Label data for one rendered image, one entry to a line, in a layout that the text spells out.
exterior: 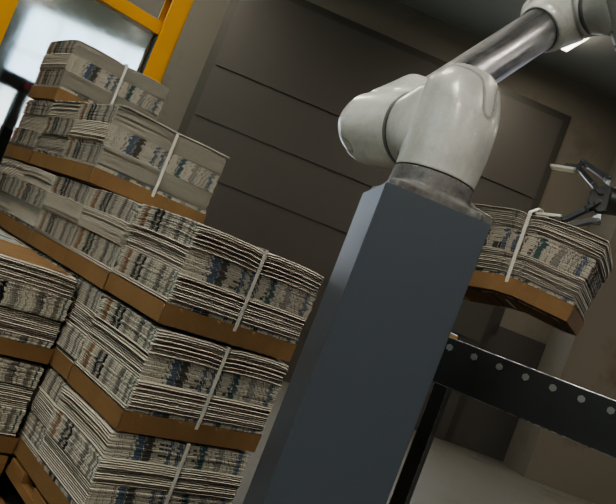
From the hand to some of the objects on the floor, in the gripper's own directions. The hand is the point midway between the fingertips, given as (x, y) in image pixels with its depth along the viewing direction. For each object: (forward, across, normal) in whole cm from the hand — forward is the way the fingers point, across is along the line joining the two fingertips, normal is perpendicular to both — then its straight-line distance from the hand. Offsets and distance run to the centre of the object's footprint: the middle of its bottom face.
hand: (547, 189), depth 195 cm
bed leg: (+26, +126, +34) cm, 133 cm away
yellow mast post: (+222, +113, -31) cm, 251 cm away
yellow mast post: (+199, +113, +31) cm, 230 cm away
